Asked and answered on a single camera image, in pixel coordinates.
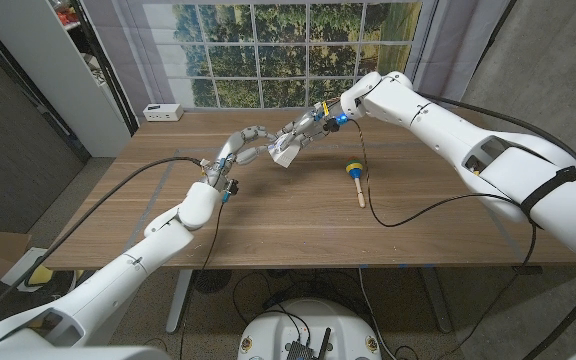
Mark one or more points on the black device with antenna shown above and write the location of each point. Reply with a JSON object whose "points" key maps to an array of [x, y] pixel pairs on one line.
{"points": [[298, 350]]}

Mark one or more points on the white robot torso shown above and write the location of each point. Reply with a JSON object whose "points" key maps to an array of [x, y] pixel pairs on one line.
{"points": [[278, 330]]}

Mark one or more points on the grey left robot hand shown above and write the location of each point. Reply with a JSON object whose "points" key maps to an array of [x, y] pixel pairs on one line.
{"points": [[228, 150]]}

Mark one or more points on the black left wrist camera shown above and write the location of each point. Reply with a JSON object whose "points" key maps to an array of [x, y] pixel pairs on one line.
{"points": [[231, 187]]}

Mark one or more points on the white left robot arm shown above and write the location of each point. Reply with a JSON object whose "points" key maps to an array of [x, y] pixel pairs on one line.
{"points": [[118, 280]]}

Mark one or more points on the white shelf cabinet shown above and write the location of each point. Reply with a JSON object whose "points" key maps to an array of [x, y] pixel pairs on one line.
{"points": [[53, 65]]}

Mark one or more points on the printed window backdrop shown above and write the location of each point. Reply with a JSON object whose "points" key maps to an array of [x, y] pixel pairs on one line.
{"points": [[278, 60]]}

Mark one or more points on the colourful striped wooden maraca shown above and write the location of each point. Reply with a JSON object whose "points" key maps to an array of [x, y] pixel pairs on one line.
{"points": [[353, 167]]}

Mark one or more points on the white board with yellow print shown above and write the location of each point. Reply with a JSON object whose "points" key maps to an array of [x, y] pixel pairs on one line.
{"points": [[43, 276]]}

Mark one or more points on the red shelf item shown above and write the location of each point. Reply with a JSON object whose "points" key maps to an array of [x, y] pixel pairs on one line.
{"points": [[68, 16]]}

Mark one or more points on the grey metal table leg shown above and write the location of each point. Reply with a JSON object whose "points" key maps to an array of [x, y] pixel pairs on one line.
{"points": [[435, 300], [178, 305]]}

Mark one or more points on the white power strip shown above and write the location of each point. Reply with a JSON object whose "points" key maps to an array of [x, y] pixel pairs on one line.
{"points": [[163, 113]]}

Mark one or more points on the white kitchen timer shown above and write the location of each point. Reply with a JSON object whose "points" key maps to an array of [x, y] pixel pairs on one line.
{"points": [[285, 157]]}

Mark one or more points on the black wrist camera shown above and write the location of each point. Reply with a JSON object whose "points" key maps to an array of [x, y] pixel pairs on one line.
{"points": [[331, 126], [231, 187]]}

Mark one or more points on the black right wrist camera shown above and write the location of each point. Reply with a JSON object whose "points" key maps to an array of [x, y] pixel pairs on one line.
{"points": [[331, 126]]}

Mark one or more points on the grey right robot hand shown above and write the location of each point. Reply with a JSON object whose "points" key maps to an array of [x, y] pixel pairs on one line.
{"points": [[310, 125]]}

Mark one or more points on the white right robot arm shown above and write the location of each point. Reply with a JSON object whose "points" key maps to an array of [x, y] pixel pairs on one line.
{"points": [[468, 135]]}

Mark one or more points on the black round floor fan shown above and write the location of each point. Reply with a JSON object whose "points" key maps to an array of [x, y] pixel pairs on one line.
{"points": [[211, 280]]}

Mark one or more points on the black flat floor object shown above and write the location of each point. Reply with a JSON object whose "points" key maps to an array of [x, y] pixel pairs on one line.
{"points": [[527, 270]]}

